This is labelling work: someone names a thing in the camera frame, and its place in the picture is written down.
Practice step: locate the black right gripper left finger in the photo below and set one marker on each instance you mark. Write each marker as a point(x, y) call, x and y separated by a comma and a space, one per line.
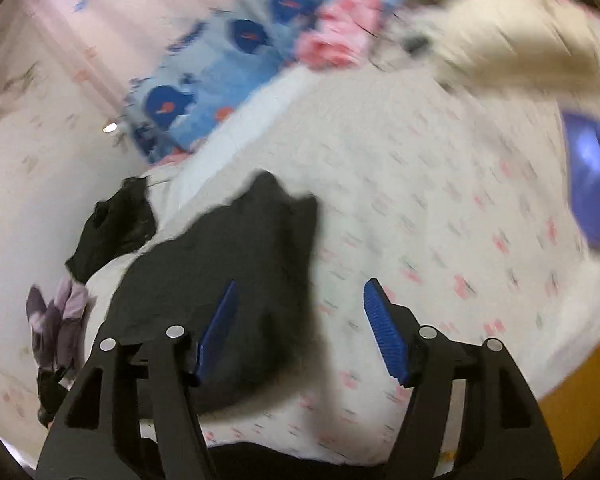
point(129, 414)

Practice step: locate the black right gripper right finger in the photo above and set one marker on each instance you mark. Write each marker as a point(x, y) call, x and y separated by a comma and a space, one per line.
point(471, 415)

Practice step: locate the black puffer jacket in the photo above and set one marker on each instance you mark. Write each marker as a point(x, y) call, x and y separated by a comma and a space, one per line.
point(237, 278)

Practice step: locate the purple garment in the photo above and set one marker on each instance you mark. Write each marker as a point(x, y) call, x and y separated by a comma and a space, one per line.
point(57, 326)

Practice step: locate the black garment on bed edge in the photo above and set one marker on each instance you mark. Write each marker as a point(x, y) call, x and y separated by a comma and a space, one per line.
point(117, 226)

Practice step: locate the white cherry print bedsheet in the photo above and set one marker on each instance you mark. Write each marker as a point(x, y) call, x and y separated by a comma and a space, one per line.
point(457, 205)

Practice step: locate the blue purple plastic object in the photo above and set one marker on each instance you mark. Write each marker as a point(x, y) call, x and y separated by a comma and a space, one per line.
point(582, 139)

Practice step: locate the cream white pillow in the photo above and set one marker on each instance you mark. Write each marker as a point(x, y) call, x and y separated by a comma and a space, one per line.
point(521, 44)

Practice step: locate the blue whale print curtain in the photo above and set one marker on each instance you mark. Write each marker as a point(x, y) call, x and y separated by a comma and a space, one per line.
point(209, 71)

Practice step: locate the pink red floral cloth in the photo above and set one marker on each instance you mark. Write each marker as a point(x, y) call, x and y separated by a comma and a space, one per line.
point(343, 33)

